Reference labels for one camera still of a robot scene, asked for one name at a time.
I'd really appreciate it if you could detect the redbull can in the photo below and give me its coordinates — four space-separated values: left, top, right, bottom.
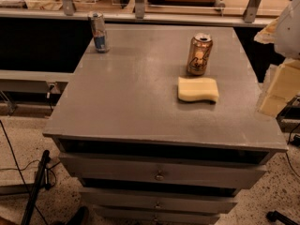
88 12 110 53

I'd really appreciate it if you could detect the yellow sponge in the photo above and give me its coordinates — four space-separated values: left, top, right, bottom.
178 77 219 102

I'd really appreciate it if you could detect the metal railing post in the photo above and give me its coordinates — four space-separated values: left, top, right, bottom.
134 0 145 19
62 0 76 16
243 0 262 23

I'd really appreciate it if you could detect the metal railing post middle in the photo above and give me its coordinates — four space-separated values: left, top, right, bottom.
134 0 145 19

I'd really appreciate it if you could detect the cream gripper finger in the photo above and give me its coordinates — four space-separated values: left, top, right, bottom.
258 59 300 117
254 19 278 44

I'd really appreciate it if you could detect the black object floor right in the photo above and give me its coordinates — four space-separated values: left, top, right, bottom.
266 211 299 225

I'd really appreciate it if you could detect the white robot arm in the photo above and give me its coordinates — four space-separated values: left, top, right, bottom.
254 0 300 117

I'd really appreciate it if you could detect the metal railing post left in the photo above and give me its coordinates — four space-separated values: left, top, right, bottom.
62 0 76 16

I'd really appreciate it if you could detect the black tripod leg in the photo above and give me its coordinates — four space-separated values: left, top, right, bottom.
22 150 50 225

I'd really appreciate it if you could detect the black floor cable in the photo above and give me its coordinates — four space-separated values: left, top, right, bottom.
0 119 51 225

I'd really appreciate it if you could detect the orange soda can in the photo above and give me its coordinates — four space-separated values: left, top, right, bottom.
187 33 213 76

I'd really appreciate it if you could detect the metal railing post right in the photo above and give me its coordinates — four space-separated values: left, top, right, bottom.
243 0 262 23

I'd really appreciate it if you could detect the grey drawer cabinet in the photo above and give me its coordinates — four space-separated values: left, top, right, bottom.
44 24 287 225

